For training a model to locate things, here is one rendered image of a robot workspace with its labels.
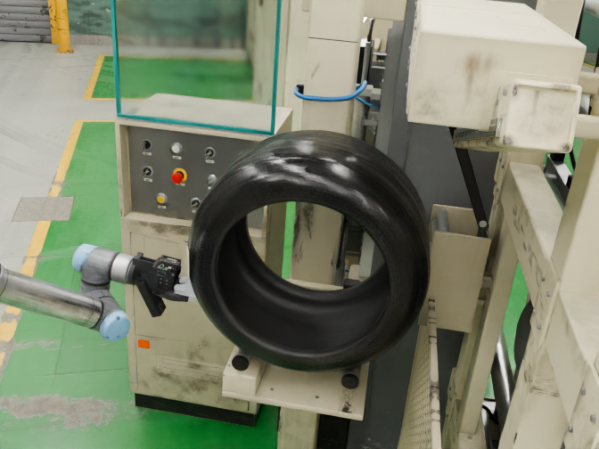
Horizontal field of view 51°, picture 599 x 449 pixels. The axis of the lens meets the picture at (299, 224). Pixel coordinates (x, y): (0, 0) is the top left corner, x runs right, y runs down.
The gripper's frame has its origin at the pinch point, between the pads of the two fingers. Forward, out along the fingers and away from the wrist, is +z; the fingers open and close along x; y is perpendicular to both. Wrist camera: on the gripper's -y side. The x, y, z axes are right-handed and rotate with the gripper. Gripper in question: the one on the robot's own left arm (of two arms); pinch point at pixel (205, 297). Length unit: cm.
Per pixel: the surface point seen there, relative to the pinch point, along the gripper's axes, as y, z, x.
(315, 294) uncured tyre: -0.6, 27.2, 16.7
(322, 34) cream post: 67, 13, 28
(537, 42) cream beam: 83, 51, -34
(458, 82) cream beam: 75, 42, -34
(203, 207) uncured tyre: 29.6, -1.7, -8.4
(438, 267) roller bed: 15, 58, 21
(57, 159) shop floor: -128, -215, 321
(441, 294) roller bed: 7, 61, 21
